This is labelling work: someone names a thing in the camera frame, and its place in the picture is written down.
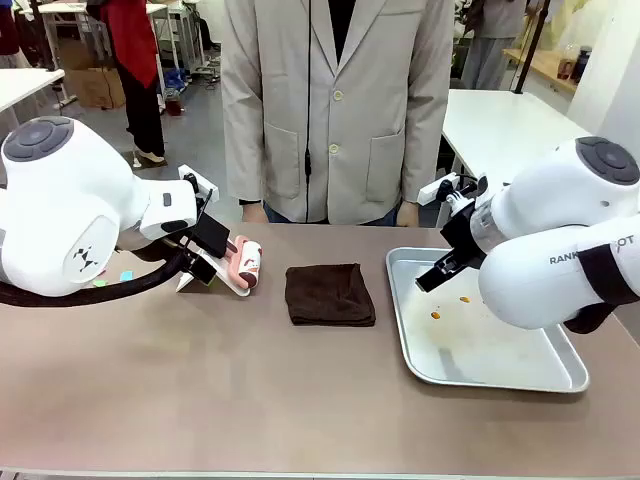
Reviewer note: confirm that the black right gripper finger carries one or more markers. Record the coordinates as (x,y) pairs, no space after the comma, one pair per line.
(447,274)
(440,267)

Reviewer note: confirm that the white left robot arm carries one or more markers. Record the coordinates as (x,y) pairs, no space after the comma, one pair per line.
(60,200)

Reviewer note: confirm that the person left forearm beige sleeve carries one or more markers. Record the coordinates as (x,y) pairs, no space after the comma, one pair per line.
(425,150)

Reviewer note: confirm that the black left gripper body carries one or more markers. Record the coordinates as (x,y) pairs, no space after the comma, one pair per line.
(212,236)

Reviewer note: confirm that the dark blue bottle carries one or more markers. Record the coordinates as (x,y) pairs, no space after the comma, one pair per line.
(582,62)

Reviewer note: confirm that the small white table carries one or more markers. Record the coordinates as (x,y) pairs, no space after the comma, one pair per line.
(25,87)

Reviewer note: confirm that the pink lint roller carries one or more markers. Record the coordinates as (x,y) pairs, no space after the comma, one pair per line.
(247,261)

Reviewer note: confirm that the white folded stand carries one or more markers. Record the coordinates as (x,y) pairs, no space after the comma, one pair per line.
(235,289)

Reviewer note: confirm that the green paper scrap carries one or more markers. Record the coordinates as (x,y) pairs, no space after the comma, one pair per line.
(101,283)

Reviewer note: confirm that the dark brown cloth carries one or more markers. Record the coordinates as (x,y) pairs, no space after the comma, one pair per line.
(330,295)

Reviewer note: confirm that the large white table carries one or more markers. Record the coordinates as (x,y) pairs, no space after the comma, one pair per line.
(500,130)

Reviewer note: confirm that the silver metal tray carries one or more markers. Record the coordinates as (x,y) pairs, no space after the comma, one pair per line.
(450,350)

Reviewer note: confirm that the cyan paper scrap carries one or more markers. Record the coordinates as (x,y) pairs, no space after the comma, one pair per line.
(125,275)

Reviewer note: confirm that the black pole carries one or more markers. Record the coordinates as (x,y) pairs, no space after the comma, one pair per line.
(532,45)

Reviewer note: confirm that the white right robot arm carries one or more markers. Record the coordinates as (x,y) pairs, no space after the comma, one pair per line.
(540,200)

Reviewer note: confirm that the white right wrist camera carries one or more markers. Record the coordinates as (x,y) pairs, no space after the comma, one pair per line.
(435,190)

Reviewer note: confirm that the wooden shelf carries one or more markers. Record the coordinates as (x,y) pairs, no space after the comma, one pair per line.
(542,67)

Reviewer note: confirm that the person right hand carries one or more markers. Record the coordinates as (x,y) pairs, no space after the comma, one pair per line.
(254,213)

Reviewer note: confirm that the person in grey clothes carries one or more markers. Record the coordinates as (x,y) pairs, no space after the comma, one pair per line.
(492,45)

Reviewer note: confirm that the clear bottle brown liquid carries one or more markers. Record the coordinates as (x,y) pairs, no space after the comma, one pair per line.
(566,62)

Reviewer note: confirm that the brown cardboard box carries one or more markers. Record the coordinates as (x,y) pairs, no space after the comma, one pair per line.
(95,80)

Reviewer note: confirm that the person torso beige blazer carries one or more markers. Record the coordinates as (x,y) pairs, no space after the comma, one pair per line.
(340,125)

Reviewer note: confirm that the person in red apron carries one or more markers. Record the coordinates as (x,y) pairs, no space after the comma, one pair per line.
(137,65)

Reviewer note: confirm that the person right forearm beige sleeve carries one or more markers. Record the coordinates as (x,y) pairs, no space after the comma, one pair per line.
(242,150)

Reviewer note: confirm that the person left hand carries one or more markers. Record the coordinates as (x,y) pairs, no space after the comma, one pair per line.
(407,215)

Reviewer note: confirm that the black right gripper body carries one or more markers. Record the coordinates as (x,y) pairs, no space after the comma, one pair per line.
(462,235)

